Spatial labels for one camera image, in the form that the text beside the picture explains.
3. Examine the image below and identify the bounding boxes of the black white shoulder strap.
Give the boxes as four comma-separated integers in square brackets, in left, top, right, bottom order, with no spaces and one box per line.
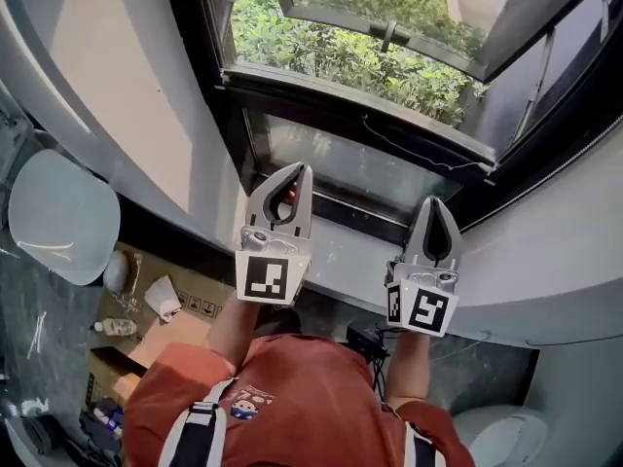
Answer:
[403,420,447,467]
[158,377,235,467]

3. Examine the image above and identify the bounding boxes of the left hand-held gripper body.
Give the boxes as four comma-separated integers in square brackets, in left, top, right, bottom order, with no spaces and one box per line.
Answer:
[235,226,313,309]

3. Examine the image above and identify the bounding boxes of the black window handle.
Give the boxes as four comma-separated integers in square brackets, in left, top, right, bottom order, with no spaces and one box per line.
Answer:
[368,19,411,56]

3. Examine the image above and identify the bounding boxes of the clear plastic water bottle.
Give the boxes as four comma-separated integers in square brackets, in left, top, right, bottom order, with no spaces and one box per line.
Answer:
[92,317,138,338]

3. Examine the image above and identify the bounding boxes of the person's left forearm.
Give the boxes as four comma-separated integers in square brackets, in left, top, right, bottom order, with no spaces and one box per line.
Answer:
[206,299,262,374]

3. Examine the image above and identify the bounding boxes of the dark-framed glass window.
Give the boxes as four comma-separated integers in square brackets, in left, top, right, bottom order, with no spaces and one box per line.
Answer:
[216,0,623,177]

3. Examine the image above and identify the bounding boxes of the person's red shirt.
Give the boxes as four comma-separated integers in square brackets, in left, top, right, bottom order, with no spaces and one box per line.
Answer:
[121,333,476,467]

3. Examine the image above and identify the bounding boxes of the white toilet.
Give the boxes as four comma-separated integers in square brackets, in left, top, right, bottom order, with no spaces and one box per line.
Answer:
[452,404,549,467]

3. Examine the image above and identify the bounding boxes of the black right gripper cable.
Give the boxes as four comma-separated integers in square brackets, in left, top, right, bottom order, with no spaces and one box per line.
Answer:
[371,322,408,406]

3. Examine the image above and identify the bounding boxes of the right black white shoulder strap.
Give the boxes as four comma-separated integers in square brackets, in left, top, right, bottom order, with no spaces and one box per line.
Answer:
[403,420,447,467]

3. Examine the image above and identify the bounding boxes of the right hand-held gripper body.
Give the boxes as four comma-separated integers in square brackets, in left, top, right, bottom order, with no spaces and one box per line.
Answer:
[385,259,461,339]

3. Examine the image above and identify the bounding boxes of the open glass window sash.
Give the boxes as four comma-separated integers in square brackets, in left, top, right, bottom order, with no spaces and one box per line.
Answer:
[267,0,609,83]

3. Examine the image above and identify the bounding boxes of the white soft bundle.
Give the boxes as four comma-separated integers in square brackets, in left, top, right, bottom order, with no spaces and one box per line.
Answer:
[102,249,130,294]

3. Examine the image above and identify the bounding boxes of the grey clothes pile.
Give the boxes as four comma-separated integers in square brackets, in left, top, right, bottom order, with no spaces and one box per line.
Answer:
[80,396,126,441]

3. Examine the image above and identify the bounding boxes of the white crumpled cloth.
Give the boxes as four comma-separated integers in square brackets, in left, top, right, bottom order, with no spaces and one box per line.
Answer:
[144,274,182,324]

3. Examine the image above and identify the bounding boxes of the person's right forearm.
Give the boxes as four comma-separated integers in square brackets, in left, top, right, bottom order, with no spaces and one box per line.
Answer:
[386,331,432,411]

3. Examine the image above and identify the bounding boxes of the closed cardboard box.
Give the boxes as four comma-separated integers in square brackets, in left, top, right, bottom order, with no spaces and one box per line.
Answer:
[85,240,239,413]

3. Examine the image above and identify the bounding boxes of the left black white shoulder strap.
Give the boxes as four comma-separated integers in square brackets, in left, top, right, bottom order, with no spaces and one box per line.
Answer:
[158,377,235,467]

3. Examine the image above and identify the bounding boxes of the black waist controller box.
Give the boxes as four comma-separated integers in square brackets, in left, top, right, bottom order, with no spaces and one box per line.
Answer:
[346,323,388,359]

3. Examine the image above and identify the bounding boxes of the green shrubs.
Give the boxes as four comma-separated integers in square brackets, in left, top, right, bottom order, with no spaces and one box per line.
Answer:
[228,0,488,128]

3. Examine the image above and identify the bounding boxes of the white oval bathtub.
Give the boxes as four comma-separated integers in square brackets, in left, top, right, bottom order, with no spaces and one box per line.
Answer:
[8,148,122,286]

